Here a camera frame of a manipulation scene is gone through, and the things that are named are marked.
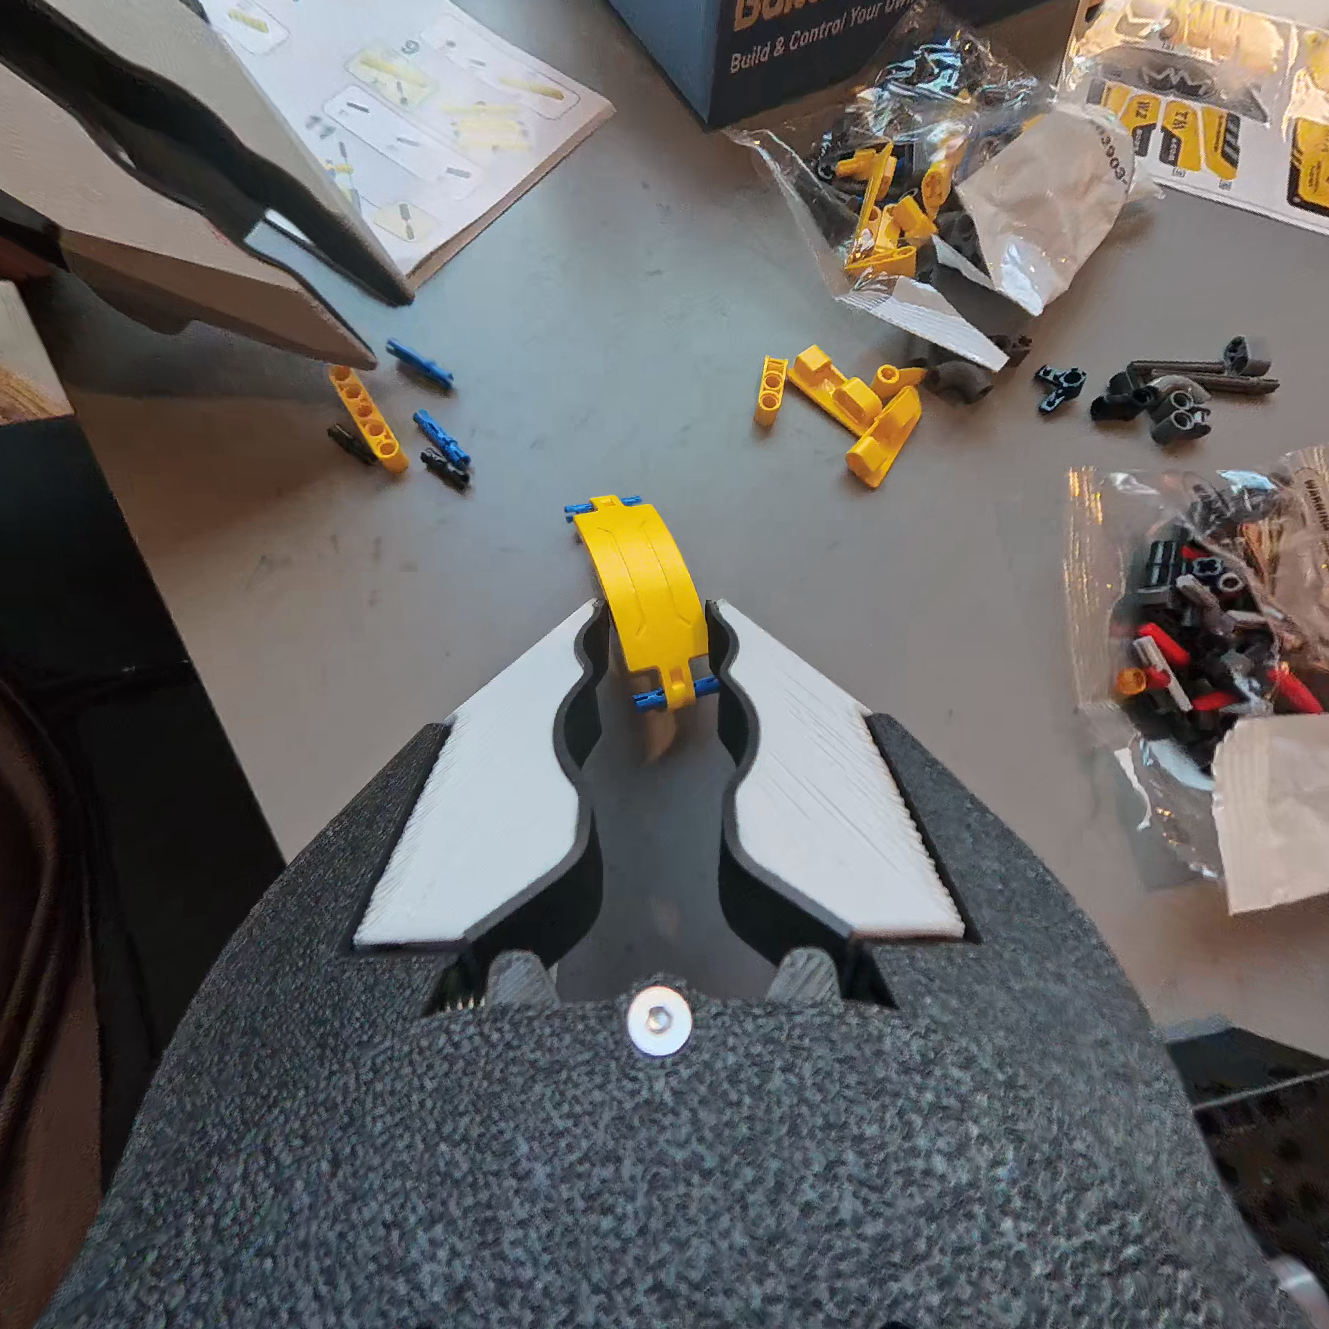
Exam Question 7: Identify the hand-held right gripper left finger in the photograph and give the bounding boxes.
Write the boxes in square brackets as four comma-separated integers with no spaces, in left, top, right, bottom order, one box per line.
[353,598,612,971]

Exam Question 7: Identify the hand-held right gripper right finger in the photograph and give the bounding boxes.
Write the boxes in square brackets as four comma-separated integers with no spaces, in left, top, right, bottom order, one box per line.
[706,598,967,977]

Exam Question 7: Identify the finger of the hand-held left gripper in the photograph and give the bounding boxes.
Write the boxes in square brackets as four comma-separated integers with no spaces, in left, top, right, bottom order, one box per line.
[0,0,417,307]
[0,62,381,372]

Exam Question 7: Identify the yellow five-hole beam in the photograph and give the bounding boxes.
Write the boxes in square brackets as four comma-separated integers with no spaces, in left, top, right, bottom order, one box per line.
[331,366,409,473]

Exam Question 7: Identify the yellow panel brick blue pin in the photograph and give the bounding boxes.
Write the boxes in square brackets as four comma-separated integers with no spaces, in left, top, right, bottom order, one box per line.
[563,494,721,712]

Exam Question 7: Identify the clear bag black red parts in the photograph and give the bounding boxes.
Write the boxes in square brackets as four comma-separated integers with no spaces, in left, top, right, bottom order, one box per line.
[1064,446,1329,916]

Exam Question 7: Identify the blue cardboard kit box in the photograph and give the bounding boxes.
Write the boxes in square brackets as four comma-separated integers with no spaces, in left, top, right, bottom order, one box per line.
[607,0,1051,130]

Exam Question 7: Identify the clear bag of small pins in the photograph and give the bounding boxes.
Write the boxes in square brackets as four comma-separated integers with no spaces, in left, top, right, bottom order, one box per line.
[728,21,1165,369]

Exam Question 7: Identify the open instruction booklet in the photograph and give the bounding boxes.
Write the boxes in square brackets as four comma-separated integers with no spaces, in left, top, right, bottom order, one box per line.
[197,0,617,286]

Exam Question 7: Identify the person's black pants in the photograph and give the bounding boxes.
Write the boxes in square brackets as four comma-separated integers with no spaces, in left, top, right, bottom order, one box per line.
[0,415,287,1143]

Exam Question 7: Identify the yellow pin connector block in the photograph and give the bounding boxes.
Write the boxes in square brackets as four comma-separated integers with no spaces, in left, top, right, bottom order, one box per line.
[846,385,924,489]

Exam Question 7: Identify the yellow curved liftarm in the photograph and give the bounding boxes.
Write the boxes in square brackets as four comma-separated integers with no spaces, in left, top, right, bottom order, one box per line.
[788,345,884,436]

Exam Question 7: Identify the person's brown shirt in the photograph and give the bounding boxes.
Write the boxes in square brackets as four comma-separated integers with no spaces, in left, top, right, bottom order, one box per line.
[0,675,106,1329]

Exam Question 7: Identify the black perforated block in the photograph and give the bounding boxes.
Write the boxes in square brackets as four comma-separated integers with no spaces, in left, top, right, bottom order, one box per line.
[1164,1021,1329,1257]

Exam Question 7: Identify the sticker sheet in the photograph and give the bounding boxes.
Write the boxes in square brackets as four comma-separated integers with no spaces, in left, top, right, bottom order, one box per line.
[1059,0,1329,219]

